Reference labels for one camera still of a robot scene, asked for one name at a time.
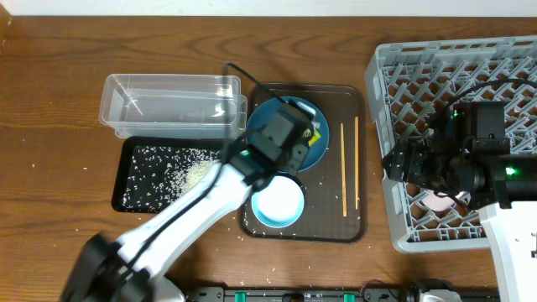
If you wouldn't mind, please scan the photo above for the yellow green snack wrapper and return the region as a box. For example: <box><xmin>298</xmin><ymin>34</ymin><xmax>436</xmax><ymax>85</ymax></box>
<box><xmin>306</xmin><ymin>128</ymin><xmax>321</xmax><ymax>147</ymax></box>

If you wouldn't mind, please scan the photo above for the small light blue bowl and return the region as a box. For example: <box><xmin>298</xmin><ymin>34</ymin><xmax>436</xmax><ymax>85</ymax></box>
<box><xmin>251</xmin><ymin>174</ymin><xmax>305</xmax><ymax>229</ymax></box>

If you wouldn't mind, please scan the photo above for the wooden chopstick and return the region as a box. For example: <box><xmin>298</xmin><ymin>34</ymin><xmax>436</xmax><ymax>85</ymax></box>
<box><xmin>340</xmin><ymin>123</ymin><xmax>347</xmax><ymax>217</ymax></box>
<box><xmin>354</xmin><ymin>116</ymin><xmax>360</xmax><ymax>210</ymax></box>

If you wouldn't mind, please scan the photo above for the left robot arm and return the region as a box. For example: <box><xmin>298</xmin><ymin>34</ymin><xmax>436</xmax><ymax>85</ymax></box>
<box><xmin>60</xmin><ymin>102</ymin><xmax>315</xmax><ymax>302</ymax></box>

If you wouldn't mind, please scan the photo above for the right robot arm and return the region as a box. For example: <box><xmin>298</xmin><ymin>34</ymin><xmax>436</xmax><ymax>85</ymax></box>
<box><xmin>382</xmin><ymin>83</ymin><xmax>536</xmax><ymax>301</ymax></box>

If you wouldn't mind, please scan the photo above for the grey dishwasher rack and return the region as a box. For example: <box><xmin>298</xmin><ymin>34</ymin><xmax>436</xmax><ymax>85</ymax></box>
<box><xmin>365</xmin><ymin>36</ymin><xmax>536</xmax><ymax>253</ymax></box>

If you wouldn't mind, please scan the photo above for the blue plate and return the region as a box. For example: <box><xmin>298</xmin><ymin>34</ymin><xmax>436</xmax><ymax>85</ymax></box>
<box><xmin>247</xmin><ymin>96</ymin><xmax>330</xmax><ymax>172</ymax></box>

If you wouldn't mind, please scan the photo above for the brown serving tray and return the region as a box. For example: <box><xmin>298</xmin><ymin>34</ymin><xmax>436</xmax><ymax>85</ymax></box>
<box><xmin>239</xmin><ymin>83</ymin><xmax>367</xmax><ymax>243</ymax></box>

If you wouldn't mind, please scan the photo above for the pile of rice grains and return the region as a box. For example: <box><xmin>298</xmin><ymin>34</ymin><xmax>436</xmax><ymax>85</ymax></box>
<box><xmin>119</xmin><ymin>146</ymin><xmax>219</xmax><ymax>213</ymax></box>

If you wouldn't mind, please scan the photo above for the black plastic tray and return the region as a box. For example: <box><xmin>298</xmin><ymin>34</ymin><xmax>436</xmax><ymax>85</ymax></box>
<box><xmin>111</xmin><ymin>137</ymin><xmax>222</xmax><ymax>213</ymax></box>

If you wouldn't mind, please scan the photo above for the clear plastic bin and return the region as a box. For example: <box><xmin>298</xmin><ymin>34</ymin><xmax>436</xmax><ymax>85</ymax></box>
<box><xmin>99</xmin><ymin>74</ymin><xmax>248</xmax><ymax>139</ymax></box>

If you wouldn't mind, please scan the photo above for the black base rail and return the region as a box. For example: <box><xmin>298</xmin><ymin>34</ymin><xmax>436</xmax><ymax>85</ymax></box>
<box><xmin>185</xmin><ymin>279</ymin><xmax>501</xmax><ymax>302</ymax></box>

